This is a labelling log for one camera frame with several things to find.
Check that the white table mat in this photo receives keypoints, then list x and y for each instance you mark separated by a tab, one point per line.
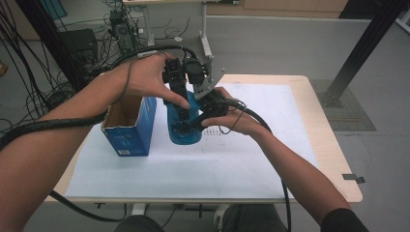
209	174

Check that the white-legged desk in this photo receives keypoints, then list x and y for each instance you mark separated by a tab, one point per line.
203	25

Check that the light wooden table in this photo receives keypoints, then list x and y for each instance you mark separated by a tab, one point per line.
325	145

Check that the black computer tower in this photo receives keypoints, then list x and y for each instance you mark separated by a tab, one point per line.
124	32

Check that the person's right leg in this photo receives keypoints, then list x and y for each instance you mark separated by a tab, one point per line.
251	219

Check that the black metal stand pole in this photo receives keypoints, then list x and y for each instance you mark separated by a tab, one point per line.
48	42

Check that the person's left hand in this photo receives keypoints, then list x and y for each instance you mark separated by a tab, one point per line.
145	77

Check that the white shoe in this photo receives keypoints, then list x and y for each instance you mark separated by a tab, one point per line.
220	216

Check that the blue plastic bottle white cap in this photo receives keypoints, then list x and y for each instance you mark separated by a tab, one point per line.
185	138

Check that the black sleeve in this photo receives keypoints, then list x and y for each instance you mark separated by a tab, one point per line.
345	222

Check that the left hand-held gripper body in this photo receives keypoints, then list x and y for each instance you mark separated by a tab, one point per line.
175	72

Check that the wooden cabinet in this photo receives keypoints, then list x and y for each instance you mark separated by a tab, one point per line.
290	8

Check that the person's leg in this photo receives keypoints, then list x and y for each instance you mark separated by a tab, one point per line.
251	219
138	224

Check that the white table leg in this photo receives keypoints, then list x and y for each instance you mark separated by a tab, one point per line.
138	208

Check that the teal board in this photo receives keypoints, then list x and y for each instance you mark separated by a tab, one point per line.
53	8

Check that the person's right hand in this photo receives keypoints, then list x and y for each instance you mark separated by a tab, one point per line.
238	122

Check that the black metal stand with base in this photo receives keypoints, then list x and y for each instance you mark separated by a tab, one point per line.
364	48

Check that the person's left leg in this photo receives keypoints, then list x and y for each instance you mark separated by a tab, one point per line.
138	224

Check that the blue cardboard carton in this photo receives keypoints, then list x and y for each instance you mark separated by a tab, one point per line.
129	138

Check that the grey table clip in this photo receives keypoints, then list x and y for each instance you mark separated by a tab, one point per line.
353	177

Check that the black box case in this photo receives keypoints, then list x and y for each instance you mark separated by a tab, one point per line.
80	43

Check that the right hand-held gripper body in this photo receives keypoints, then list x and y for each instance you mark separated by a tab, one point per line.
214	104

